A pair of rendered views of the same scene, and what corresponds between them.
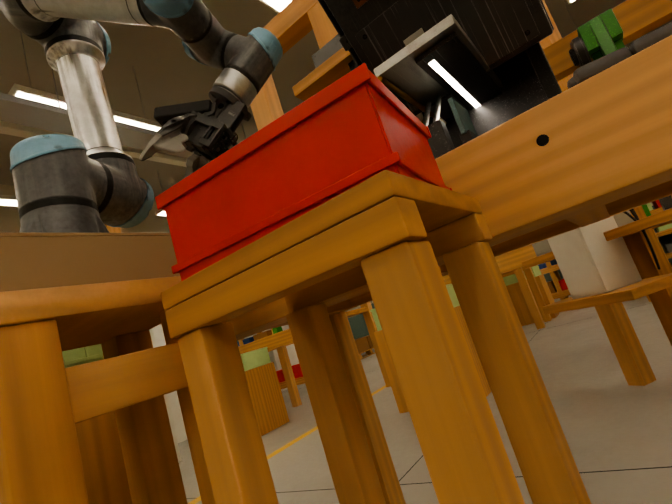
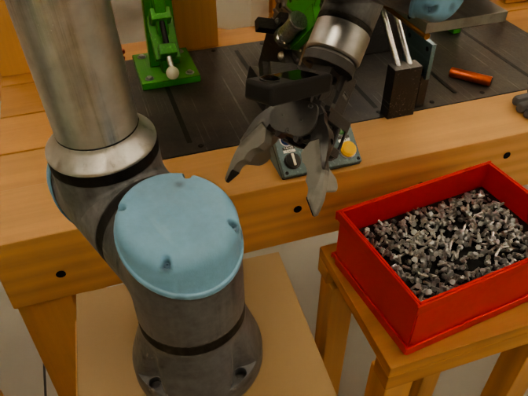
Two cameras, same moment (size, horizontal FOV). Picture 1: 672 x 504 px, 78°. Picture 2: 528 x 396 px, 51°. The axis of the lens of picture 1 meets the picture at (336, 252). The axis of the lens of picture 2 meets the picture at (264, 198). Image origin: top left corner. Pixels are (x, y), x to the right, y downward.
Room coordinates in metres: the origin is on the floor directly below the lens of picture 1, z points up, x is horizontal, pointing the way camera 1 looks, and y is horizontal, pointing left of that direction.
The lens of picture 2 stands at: (0.38, 0.68, 1.50)
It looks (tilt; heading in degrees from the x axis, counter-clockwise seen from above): 41 degrees down; 308
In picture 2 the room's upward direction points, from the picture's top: straight up
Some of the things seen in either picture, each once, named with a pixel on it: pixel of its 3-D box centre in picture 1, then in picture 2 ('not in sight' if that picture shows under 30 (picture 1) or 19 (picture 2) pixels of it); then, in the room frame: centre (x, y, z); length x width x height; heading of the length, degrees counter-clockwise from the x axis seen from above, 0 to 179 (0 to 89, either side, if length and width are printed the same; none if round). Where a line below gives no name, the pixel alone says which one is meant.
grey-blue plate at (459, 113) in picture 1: (470, 136); (415, 67); (0.77, -0.32, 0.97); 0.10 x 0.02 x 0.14; 147
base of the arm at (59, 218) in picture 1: (65, 237); (195, 328); (0.67, 0.44, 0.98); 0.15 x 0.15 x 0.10
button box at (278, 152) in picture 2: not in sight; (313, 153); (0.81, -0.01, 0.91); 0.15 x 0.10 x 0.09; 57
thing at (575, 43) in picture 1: (578, 55); not in sight; (0.89, -0.67, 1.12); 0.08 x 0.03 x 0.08; 147
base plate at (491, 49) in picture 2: not in sight; (339, 74); (0.96, -0.33, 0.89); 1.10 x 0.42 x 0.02; 57
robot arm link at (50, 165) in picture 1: (57, 177); (180, 254); (0.68, 0.44, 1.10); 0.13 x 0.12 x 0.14; 168
